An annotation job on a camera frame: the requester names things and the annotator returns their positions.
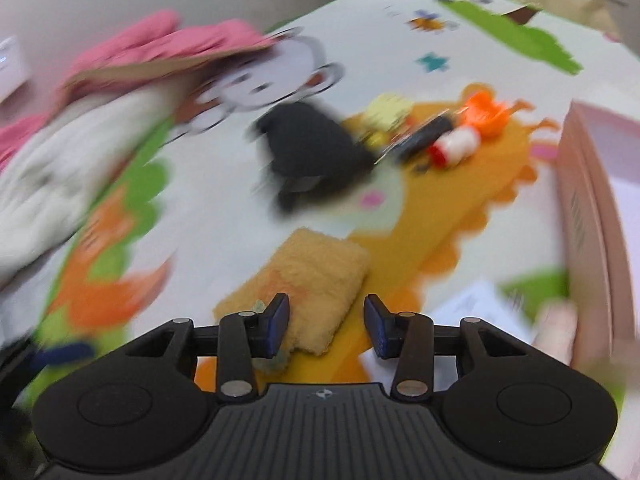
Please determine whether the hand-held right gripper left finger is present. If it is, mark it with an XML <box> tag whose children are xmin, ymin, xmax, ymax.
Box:
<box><xmin>125</xmin><ymin>292</ymin><xmax>291</xmax><ymax>404</ymax></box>

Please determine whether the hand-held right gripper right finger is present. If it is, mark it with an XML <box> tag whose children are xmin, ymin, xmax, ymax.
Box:
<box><xmin>363</xmin><ymin>294</ymin><xmax>531</xmax><ymax>401</ymax></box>

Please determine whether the yellow fluffy towel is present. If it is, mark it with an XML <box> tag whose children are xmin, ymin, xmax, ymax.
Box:
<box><xmin>215</xmin><ymin>227</ymin><xmax>371</xmax><ymax>357</ymax></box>

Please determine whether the black cloth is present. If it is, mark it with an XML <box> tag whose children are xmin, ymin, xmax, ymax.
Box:
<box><xmin>250</xmin><ymin>102</ymin><xmax>378</xmax><ymax>213</ymax></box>

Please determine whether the black rectangular device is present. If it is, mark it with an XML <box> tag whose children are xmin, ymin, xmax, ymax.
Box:
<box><xmin>390</xmin><ymin>115</ymin><xmax>457</xmax><ymax>161</ymax></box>

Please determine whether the white bottle with red cap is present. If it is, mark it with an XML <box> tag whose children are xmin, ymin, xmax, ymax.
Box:
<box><xmin>427</xmin><ymin>126</ymin><xmax>482</xmax><ymax>167</ymax></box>

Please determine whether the yellow plastic toy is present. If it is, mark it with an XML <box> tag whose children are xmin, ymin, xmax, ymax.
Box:
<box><xmin>361</xmin><ymin>92</ymin><xmax>415</xmax><ymax>136</ymax></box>

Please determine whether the orange plastic toy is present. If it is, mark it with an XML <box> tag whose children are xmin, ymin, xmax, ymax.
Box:
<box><xmin>457</xmin><ymin>87</ymin><xmax>516</xmax><ymax>137</ymax></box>

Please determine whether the pink cardboard box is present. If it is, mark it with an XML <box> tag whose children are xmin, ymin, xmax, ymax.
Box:
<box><xmin>555</xmin><ymin>100</ymin><xmax>640</xmax><ymax>378</ymax></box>

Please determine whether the animal print play mat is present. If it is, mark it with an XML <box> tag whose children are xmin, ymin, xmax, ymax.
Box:
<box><xmin>20</xmin><ymin>0</ymin><xmax>640</xmax><ymax>480</ymax></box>

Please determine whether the white plush blanket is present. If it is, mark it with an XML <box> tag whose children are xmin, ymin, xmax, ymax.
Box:
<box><xmin>0</xmin><ymin>85</ymin><xmax>201</xmax><ymax>288</ymax></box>

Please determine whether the brown cardboard sheet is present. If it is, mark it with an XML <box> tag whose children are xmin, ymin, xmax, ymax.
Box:
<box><xmin>62</xmin><ymin>45</ymin><xmax>277</xmax><ymax>92</ymax></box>

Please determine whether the pink fluffy blanket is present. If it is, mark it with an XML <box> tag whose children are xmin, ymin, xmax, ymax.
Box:
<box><xmin>0</xmin><ymin>10</ymin><xmax>277</xmax><ymax>171</ymax></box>

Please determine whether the white wall switch panel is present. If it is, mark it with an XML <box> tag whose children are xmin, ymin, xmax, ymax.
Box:
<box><xmin>0</xmin><ymin>35</ymin><xmax>32</xmax><ymax>102</ymax></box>

